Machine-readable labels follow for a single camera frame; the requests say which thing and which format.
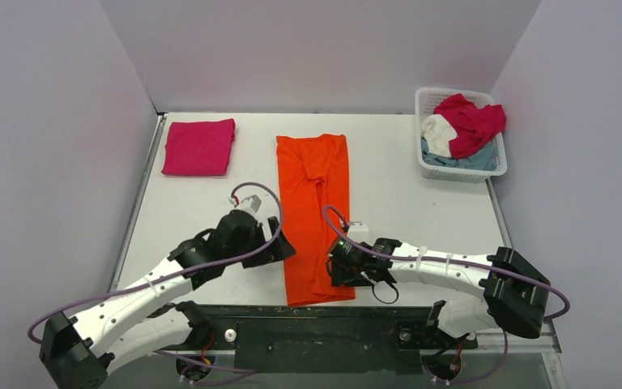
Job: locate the blue grey t shirt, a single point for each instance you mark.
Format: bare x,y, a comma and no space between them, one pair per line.
484,159

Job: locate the orange t shirt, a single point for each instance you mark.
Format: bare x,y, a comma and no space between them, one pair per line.
313,172

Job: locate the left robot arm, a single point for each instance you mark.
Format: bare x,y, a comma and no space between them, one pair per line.
82,350

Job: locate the crimson t shirt in basket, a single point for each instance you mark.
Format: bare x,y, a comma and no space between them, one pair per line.
474,127

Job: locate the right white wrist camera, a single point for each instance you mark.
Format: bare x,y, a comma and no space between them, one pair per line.
358,232

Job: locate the white plastic laundry basket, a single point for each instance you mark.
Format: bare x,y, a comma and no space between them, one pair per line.
426,100

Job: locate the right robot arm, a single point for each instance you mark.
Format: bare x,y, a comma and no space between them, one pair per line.
502,290

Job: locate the white t shirt in basket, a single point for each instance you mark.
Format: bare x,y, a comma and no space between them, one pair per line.
437,133

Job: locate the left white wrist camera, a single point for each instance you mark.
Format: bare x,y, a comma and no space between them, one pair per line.
250,204

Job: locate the folded magenta t shirt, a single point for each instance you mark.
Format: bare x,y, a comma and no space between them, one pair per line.
199,149

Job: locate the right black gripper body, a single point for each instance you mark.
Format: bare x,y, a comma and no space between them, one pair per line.
340,266

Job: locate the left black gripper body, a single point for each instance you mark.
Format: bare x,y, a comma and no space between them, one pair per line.
270,245

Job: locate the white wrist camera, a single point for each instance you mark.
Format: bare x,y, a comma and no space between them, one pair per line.
358,232
250,204

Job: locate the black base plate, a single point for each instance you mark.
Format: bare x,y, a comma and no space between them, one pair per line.
277,339

